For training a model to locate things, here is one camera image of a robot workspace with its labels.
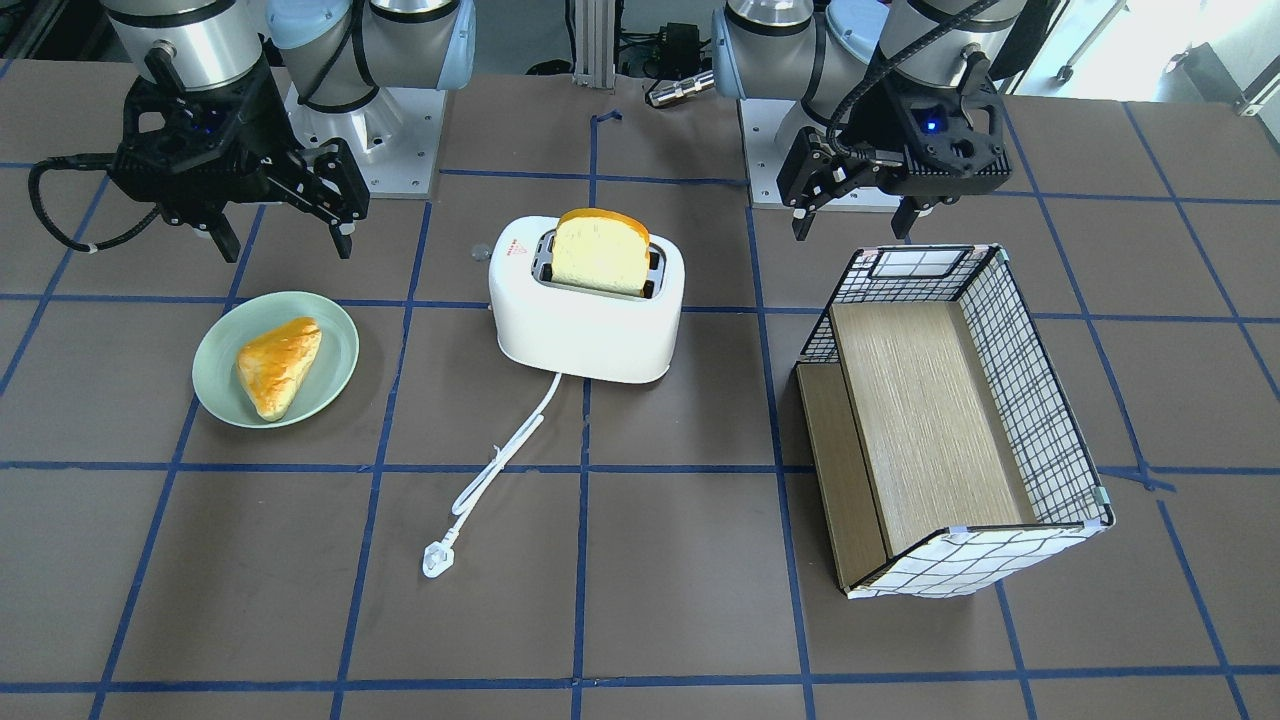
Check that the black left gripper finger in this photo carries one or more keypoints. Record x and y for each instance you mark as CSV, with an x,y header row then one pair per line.
x,y
803,216
911,208

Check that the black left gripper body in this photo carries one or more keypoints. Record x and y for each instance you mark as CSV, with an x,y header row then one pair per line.
x,y
876,130

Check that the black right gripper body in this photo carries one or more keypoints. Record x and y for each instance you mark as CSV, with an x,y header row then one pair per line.
x,y
258,118

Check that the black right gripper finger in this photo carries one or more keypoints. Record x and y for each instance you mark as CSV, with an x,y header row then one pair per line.
x,y
342,237
226,239

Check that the white two-slot toaster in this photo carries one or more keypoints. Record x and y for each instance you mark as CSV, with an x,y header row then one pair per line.
x,y
571,330

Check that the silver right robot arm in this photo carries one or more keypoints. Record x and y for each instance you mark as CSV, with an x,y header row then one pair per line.
x,y
304,103

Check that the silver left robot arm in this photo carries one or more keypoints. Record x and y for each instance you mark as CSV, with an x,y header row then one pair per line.
x,y
814,53

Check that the light green plate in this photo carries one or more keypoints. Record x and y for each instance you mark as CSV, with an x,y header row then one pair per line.
x,y
214,368

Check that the golden triangular pastry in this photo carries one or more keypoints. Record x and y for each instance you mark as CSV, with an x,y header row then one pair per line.
x,y
271,368

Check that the yellow toast slice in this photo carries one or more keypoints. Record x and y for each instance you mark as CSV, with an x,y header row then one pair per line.
x,y
600,250

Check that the wire basket with checked liner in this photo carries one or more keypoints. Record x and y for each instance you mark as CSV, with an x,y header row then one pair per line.
x,y
946,450

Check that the aluminium frame post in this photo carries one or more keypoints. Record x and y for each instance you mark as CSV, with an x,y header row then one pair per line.
x,y
595,26

